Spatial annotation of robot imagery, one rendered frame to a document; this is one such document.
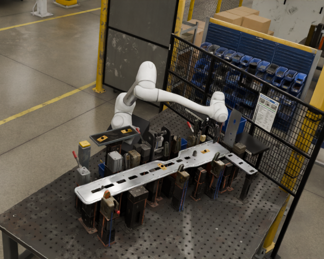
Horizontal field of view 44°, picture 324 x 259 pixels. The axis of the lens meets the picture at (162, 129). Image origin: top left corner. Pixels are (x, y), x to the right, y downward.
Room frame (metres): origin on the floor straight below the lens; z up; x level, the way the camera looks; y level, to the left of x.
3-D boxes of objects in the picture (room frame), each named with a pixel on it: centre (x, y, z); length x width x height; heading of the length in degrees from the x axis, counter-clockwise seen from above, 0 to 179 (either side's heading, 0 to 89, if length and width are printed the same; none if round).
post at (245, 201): (2.66, -0.76, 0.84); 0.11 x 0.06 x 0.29; 43
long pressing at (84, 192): (2.50, -0.04, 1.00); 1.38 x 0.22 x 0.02; 133
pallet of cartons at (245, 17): (7.64, -1.23, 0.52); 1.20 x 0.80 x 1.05; 150
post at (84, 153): (2.42, 0.54, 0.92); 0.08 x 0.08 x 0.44; 43
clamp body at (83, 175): (2.23, 0.50, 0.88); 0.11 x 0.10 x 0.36; 43
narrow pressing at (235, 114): (3.01, -0.59, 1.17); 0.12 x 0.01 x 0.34; 43
